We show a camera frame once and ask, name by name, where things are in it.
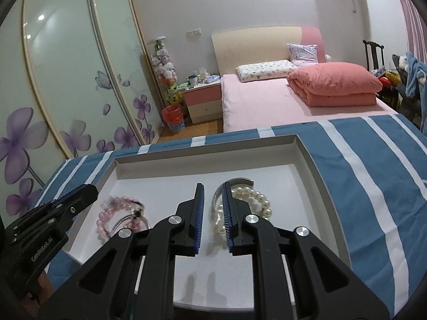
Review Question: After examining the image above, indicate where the pink bead bracelet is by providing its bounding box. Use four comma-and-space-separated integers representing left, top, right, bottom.
96, 196, 149, 241

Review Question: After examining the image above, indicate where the white pearl bracelet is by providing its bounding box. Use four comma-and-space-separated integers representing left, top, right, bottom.
210, 186, 273, 244

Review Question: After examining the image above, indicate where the wide silver cuff bangle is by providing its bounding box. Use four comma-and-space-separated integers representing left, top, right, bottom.
210, 177, 254, 222

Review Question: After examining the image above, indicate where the thin silver bangle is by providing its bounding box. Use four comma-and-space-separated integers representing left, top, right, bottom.
110, 211, 150, 235

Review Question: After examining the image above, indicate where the grey jewelry tray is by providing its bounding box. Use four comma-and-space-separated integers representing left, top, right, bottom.
64, 134, 350, 312

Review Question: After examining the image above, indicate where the person's left hand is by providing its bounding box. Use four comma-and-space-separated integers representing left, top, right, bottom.
34, 271, 54, 305

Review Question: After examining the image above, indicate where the blue white striped cloth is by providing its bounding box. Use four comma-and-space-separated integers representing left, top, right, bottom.
38, 115, 426, 315

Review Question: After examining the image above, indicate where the red waste bin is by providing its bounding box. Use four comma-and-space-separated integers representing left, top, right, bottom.
161, 104, 185, 134

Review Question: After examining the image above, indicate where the sliding wardrobe with flowers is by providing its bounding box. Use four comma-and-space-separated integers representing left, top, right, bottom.
1, 0, 162, 223

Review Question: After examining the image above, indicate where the pink beige nightstand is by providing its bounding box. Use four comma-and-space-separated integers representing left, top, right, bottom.
182, 80, 222, 123

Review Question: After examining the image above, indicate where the folded salmon quilt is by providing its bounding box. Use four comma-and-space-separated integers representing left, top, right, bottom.
287, 62, 382, 108

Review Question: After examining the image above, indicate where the dark wooden chair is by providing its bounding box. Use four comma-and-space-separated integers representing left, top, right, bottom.
363, 40, 399, 110

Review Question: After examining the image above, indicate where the white patterned pillow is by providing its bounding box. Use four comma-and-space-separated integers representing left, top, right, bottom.
236, 60, 299, 82

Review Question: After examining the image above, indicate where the bed with pink sheet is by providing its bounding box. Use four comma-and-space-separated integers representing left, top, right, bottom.
211, 26, 395, 132

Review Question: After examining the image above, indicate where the plush toy stand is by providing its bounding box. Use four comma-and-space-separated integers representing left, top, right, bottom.
149, 36, 180, 105

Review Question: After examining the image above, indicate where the lilac cushion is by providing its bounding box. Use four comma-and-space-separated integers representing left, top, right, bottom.
287, 43, 318, 67

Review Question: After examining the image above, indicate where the blue bathrobe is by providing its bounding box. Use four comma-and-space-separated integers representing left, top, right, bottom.
406, 51, 427, 134

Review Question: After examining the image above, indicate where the pink curtain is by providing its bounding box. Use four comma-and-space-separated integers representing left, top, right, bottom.
400, 0, 426, 63

